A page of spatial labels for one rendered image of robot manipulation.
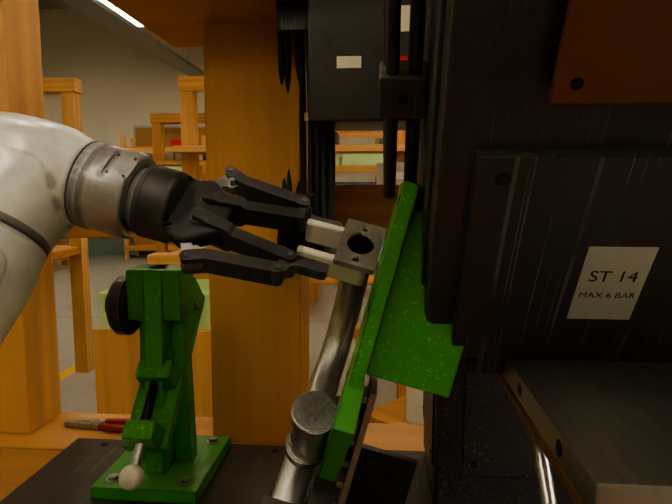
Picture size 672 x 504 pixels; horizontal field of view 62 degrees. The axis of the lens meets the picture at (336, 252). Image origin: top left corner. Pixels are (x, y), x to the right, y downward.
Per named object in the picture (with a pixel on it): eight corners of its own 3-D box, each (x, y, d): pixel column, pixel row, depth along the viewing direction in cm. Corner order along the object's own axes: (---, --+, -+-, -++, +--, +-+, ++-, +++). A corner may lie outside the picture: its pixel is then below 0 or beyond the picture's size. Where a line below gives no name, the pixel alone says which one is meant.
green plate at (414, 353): (433, 463, 45) (511, 208, 42) (332, 434, 45) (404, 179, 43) (422, 406, 57) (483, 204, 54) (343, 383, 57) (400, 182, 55)
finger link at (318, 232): (304, 241, 58) (306, 235, 59) (369, 258, 58) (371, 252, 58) (306, 222, 56) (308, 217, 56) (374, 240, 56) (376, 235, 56)
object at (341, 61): (447, 119, 68) (449, -11, 66) (307, 121, 69) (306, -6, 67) (437, 130, 80) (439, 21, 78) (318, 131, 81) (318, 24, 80)
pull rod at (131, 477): (138, 496, 62) (136, 446, 61) (114, 495, 62) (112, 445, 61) (158, 471, 67) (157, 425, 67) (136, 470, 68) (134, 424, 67)
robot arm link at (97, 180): (104, 122, 57) (160, 137, 56) (121, 185, 64) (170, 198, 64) (55, 184, 51) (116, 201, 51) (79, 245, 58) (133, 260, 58)
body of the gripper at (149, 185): (117, 204, 52) (212, 230, 51) (157, 145, 57) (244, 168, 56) (130, 252, 58) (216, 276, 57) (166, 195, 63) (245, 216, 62)
